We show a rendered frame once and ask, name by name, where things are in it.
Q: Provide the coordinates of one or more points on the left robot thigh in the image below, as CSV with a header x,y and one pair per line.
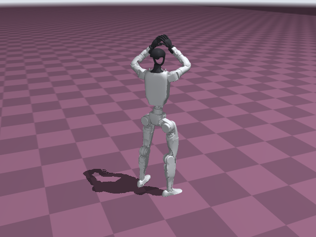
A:
x,y
148,131

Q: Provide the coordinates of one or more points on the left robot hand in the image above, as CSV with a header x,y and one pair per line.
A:
x,y
154,44

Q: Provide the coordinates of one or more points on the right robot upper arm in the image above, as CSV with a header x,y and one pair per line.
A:
x,y
175,75

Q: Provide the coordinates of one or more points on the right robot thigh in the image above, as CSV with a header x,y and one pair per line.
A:
x,y
169,127

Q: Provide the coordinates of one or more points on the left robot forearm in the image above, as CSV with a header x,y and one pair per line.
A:
x,y
141,56

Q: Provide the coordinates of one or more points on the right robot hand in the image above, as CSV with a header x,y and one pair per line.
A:
x,y
166,41

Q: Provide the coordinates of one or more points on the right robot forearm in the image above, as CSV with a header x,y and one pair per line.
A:
x,y
180,57

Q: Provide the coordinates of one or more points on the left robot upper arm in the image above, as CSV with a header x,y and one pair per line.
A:
x,y
139,71

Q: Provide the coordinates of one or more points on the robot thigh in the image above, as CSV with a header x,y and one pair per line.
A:
x,y
148,131
169,127

